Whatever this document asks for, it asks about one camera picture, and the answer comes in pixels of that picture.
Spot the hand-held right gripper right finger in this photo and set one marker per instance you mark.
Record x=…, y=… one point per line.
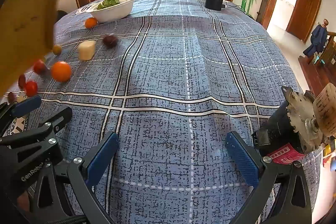
x=241, y=158

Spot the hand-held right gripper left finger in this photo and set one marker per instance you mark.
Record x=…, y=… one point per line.
x=103, y=154

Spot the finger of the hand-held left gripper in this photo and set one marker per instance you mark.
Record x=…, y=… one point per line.
x=26, y=106
x=59, y=119

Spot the brown cardboard box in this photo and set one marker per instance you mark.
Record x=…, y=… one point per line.
x=26, y=24

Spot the orange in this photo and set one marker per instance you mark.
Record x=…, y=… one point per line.
x=91, y=22
x=61, y=71

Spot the red date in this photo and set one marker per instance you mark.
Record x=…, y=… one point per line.
x=11, y=97
x=22, y=81

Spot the red tomato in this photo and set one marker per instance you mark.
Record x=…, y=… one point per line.
x=31, y=88
x=39, y=66

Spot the black motor with red label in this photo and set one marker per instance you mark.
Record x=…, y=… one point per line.
x=283, y=121

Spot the olive green small fruit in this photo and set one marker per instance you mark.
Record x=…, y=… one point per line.
x=57, y=49

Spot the dark purple passion fruit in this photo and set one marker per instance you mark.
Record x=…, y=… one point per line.
x=110, y=40

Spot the blue plaid tablecloth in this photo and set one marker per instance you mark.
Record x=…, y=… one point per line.
x=178, y=69

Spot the white bowl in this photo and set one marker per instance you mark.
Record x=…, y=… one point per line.
x=115, y=12

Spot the green leafy vegetables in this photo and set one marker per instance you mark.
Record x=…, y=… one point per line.
x=108, y=1

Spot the blue jacket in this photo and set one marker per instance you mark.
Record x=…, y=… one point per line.
x=316, y=39

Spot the wooden door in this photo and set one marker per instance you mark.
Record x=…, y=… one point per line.
x=303, y=11

